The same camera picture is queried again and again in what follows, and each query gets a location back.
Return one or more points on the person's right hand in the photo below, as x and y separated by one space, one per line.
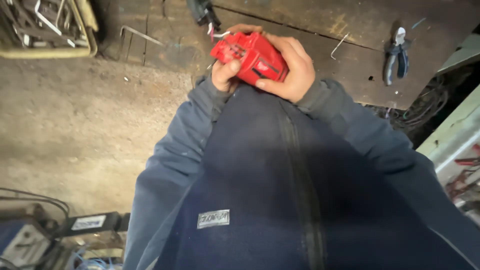
298 71

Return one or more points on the person's left hand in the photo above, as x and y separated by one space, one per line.
222 77

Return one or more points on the red power tool housing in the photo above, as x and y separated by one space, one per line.
255 56

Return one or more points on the small metal hex key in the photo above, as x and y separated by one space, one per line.
338 45

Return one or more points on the long bent metal rod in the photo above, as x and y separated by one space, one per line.
140 34

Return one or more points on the person's navy zip jacket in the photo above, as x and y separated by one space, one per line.
262 180

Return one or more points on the pale green shelf with tools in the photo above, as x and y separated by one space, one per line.
459 150

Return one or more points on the yellow crate of metal tools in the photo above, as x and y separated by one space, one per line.
45 28

